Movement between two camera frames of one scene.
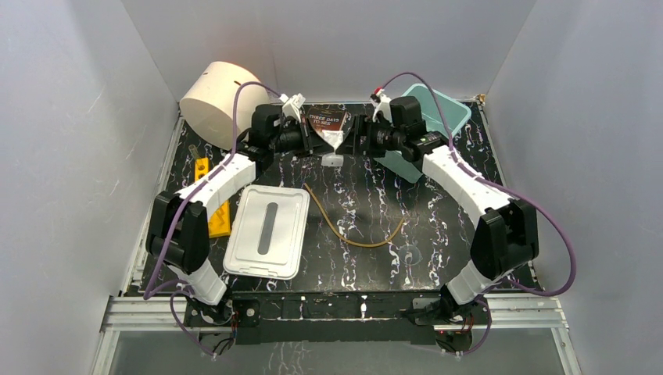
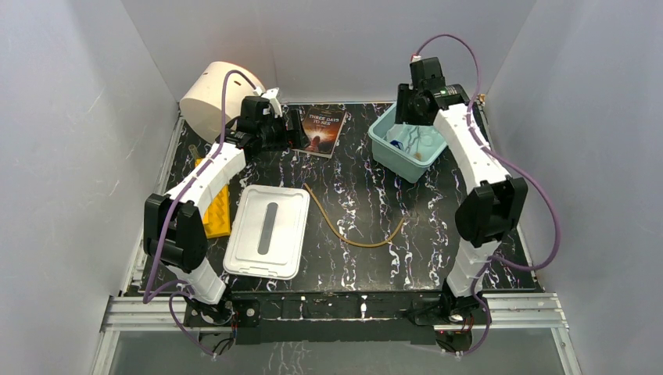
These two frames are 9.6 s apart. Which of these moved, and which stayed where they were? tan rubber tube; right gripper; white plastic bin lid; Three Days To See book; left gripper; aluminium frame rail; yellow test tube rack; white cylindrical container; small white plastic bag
Moved: small white plastic bag; left gripper; right gripper
Stayed: white cylindrical container; tan rubber tube; white plastic bin lid; Three Days To See book; aluminium frame rail; yellow test tube rack
